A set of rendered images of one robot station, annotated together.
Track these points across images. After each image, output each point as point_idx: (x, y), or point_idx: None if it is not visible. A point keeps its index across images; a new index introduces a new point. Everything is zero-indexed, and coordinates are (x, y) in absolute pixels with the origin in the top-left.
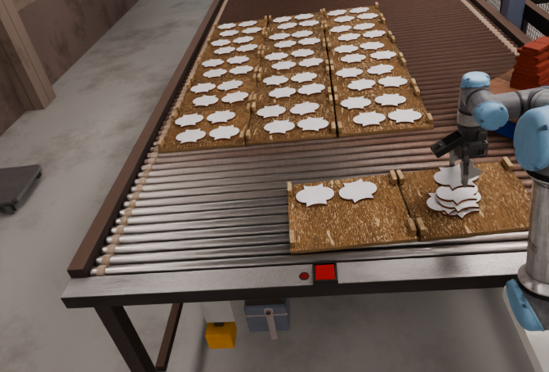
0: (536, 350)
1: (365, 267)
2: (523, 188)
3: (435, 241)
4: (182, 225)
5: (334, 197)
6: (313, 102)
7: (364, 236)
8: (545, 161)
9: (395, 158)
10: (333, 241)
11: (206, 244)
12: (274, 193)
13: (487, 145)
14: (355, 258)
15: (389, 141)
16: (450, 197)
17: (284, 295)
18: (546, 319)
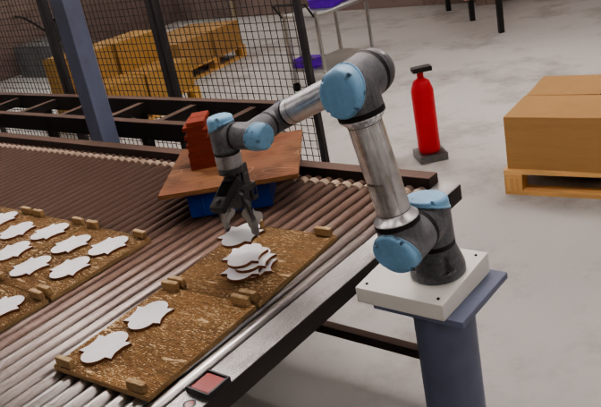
0: (419, 300)
1: (238, 355)
2: (287, 230)
3: (269, 301)
4: None
5: (130, 335)
6: None
7: (207, 335)
8: (361, 98)
9: (146, 278)
10: (182, 359)
11: None
12: (44, 384)
13: (255, 184)
14: (219, 358)
15: (118, 274)
16: (247, 260)
17: None
18: (419, 244)
